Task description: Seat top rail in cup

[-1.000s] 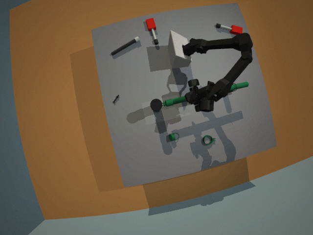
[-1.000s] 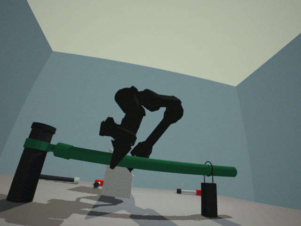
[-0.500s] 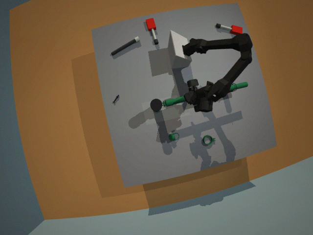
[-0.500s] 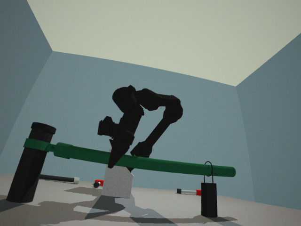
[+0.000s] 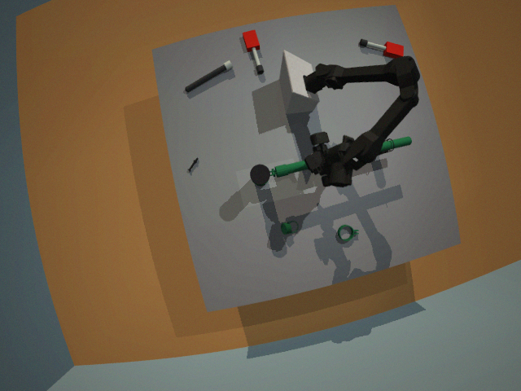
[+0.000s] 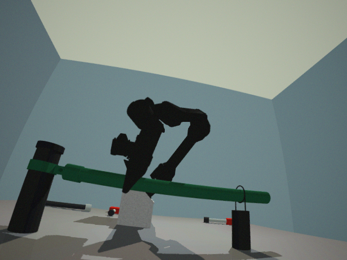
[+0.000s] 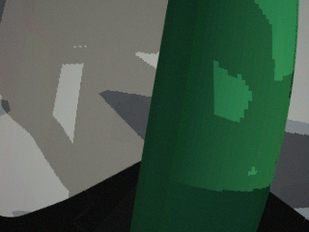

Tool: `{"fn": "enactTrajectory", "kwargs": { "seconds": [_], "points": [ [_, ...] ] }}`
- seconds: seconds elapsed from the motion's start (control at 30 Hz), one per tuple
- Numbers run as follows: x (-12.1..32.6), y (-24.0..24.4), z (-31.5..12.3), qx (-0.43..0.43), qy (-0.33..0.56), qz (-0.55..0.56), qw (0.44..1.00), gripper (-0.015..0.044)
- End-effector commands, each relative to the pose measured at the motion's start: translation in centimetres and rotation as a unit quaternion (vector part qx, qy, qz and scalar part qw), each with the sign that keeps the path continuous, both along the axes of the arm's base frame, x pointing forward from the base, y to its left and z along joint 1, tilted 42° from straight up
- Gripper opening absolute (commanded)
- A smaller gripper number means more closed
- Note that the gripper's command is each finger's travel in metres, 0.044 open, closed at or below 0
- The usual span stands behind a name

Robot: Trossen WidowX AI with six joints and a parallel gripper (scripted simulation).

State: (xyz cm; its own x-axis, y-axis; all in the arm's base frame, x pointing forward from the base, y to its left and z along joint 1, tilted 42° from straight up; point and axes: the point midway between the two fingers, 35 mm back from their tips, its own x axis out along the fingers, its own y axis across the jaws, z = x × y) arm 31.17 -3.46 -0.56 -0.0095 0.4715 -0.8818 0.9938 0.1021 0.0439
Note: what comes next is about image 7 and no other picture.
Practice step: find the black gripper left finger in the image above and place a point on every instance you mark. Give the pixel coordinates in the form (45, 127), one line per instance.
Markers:
(106, 207)

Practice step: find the long green pipe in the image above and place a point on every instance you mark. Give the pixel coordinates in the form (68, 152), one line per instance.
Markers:
(218, 114)

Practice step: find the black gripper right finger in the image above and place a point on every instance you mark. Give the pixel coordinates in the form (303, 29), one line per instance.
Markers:
(279, 217)

